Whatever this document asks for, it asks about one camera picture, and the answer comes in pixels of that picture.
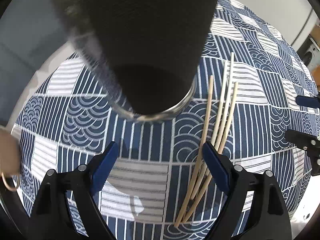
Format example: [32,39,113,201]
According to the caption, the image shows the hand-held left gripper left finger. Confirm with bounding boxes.
[26,141,119,240]

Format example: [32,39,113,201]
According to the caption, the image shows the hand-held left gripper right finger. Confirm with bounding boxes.
[201,141,293,240]

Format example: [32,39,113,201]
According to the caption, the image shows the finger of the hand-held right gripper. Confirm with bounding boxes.
[285,129,320,156]
[296,95,320,108]

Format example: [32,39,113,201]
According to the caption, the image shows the thin wooden chopstick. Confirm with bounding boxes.
[190,81,239,205]
[182,52,235,223]
[174,60,229,228]
[186,75,214,202]

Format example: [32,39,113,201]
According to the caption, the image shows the clear glass cup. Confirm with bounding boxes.
[45,0,223,123]

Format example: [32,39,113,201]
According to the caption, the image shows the blue white patterned tablecloth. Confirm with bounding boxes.
[14,0,320,240]

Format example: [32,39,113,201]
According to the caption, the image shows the beige mug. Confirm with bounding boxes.
[0,126,22,192]

